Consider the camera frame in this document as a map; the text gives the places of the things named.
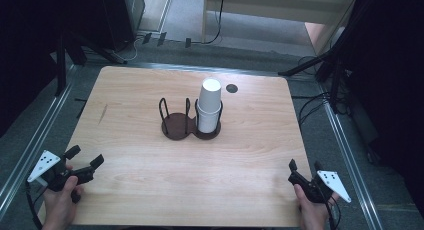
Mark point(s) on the dark curtain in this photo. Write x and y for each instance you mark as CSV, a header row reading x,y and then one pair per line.
x,y
396,90
23,56

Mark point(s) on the black tripod stand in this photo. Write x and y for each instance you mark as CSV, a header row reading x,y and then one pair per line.
x,y
306,66

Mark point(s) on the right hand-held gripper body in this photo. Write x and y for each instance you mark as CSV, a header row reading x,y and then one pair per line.
x,y
333,183

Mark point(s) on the small black floor plug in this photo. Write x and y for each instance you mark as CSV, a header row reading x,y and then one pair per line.
x,y
147,38
188,42

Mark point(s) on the person's right hand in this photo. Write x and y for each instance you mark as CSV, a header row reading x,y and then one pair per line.
x,y
311,213

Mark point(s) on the black round table grommet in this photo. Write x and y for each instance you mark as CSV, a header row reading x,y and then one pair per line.
x,y
231,88

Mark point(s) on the stack of white paper cups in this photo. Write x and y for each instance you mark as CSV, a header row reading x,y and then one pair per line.
x,y
210,106

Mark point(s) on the person's left hand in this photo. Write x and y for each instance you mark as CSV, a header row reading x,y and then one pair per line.
x,y
60,206

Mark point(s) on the aluminium floor rail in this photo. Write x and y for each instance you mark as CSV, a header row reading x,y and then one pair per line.
x,y
200,68
350,163
36,136

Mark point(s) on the black metal stand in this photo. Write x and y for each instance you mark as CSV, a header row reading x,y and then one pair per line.
x,y
61,66

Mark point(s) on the white background table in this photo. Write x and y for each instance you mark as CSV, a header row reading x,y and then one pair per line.
x,y
266,3

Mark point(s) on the black cabinet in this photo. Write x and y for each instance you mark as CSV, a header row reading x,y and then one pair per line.
x,y
113,16

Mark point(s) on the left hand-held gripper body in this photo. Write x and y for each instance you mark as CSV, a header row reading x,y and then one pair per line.
x,y
45,165

